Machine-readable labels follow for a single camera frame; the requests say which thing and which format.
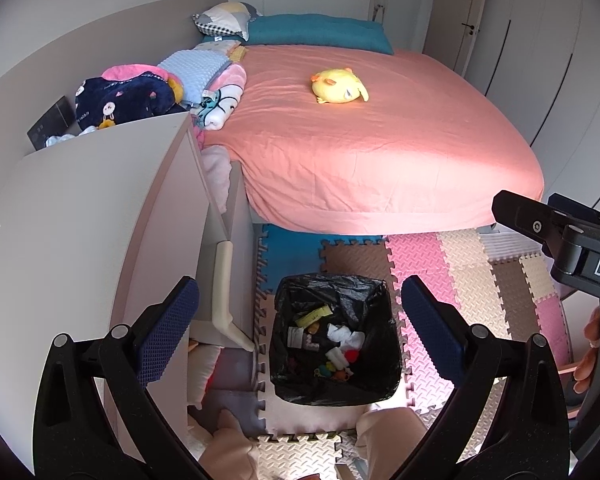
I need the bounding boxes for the navy printed blanket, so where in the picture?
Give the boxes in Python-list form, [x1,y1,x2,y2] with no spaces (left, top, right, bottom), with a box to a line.
[74,71,178,131]

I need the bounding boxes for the person's right leg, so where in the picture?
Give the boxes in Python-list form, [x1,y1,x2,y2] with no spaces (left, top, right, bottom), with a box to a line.
[352,406,431,480]

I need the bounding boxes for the bed with pink sheet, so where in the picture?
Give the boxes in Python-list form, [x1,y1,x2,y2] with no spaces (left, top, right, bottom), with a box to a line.
[200,42,546,236]

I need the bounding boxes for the patchwork pillow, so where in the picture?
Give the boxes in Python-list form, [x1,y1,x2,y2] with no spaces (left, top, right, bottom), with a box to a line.
[192,1,263,42]

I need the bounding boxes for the bin with black bag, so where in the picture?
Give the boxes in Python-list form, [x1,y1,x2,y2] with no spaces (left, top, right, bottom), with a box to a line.
[269,274,403,406]

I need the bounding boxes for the light pink fluffy blanket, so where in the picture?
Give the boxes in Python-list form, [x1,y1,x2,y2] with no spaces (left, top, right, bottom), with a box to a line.
[190,62,248,131]

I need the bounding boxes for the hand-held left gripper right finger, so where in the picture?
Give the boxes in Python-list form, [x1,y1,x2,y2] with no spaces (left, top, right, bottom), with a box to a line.
[397,275,573,480]

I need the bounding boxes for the teal pillow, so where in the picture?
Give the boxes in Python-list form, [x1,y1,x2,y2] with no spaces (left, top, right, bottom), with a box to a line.
[202,14,395,57]

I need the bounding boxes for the person's leg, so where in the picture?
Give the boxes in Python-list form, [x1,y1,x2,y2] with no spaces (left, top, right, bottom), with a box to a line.
[352,406,431,480]
[195,410,261,480]

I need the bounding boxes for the light blue blanket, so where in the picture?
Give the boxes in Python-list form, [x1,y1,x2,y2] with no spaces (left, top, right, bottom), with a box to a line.
[157,40,246,108]

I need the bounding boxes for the beige foam corner guard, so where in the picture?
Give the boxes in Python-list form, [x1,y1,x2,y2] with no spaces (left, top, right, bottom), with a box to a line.
[211,240,255,353]

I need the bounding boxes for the white wardrobe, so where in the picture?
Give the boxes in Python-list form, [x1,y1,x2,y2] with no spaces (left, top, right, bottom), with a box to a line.
[422,0,600,211]

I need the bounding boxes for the yellow snack packet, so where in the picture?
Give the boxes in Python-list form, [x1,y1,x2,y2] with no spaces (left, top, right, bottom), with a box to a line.
[295,305,331,330]

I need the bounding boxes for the person's right hand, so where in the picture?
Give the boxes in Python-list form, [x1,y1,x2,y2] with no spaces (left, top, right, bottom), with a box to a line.
[572,306,600,396]

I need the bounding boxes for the foam puzzle floor mats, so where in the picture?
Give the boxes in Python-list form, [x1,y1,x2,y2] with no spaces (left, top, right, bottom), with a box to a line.
[187,225,576,480]

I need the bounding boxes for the yellow plush duck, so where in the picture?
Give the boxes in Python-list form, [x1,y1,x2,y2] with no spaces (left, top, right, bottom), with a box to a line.
[310,67,370,106]

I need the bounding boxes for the white crumpled cloth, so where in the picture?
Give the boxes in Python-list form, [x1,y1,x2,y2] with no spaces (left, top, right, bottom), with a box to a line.
[45,127,98,148]

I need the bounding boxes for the person's left leg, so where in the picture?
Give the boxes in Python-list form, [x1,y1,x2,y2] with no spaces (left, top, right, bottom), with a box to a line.
[195,410,261,480]

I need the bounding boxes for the pale pink blanket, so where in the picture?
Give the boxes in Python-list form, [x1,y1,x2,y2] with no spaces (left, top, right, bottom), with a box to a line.
[200,145,231,213]

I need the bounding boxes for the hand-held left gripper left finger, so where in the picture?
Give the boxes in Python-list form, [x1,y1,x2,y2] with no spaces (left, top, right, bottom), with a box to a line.
[32,275,216,480]

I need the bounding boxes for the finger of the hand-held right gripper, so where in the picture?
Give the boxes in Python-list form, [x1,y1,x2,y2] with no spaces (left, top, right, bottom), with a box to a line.
[547,192,600,241]
[491,189,567,258]

